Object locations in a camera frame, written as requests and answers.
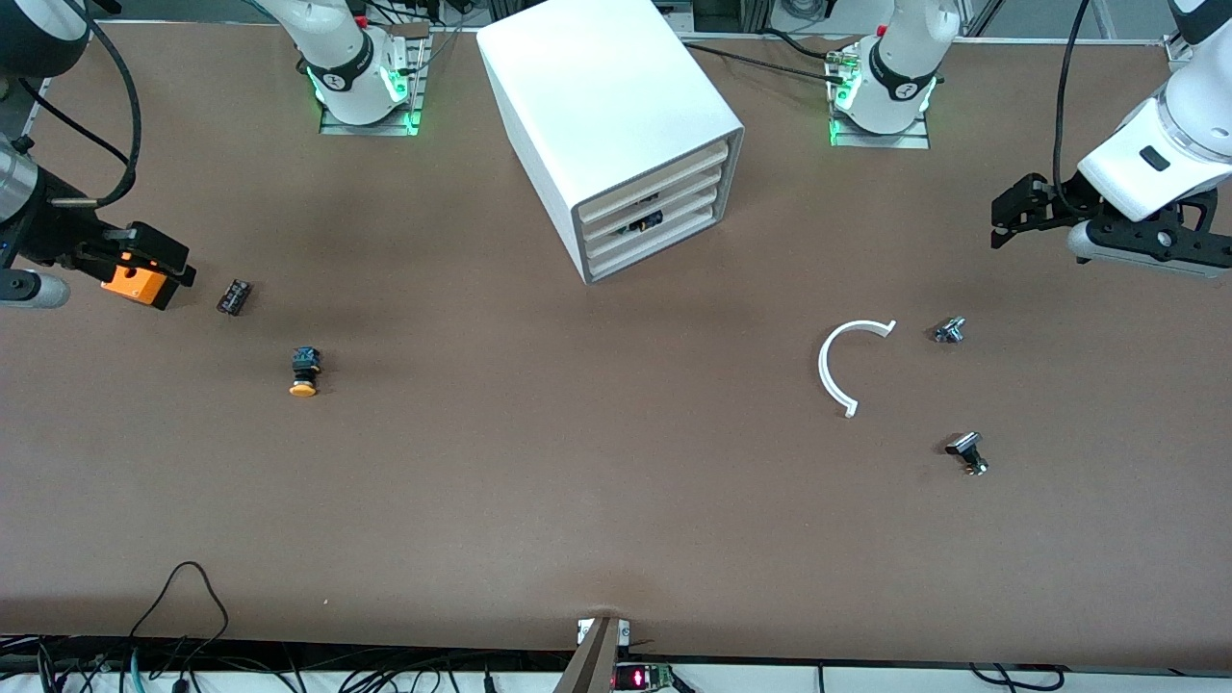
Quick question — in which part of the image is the orange mushroom push button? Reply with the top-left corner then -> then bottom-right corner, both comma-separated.
289,346 -> 323,398

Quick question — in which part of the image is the red LED display device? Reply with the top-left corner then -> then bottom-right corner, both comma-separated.
613,662 -> 675,692

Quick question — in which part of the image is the black knob switch part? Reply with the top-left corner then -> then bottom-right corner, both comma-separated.
944,432 -> 989,477

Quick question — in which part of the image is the aluminium right arm base plate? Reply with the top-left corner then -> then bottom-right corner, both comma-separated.
320,21 -> 431,137

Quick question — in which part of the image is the white half ring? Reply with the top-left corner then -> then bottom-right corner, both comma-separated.
818,319 -> 898,419

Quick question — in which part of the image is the short black cable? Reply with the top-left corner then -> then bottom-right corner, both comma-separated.
763,27 -> 840,61

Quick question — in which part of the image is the black looped cable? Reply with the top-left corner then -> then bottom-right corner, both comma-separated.
125,561 -> 230,675

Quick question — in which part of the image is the long black cable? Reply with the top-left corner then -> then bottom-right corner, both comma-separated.
683,41 -> 850,74

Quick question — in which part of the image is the tangled black cable bundle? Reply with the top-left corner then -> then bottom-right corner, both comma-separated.
0,633 -> 578,693

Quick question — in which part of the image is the black curved cable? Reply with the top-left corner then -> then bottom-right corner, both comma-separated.
967,664 -> 1065,692

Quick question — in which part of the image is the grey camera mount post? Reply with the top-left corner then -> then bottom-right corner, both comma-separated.
553,616 -> 622,693

